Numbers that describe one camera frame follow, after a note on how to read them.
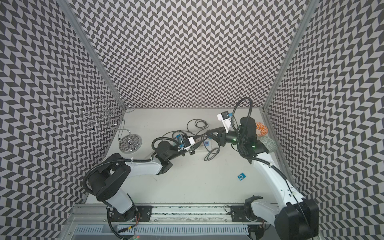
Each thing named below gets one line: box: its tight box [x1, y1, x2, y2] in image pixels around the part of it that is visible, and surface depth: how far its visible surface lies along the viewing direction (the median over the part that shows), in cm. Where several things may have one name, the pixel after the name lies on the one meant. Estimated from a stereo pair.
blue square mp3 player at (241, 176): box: [237, 172, 247, 181], surface depth 86 cm
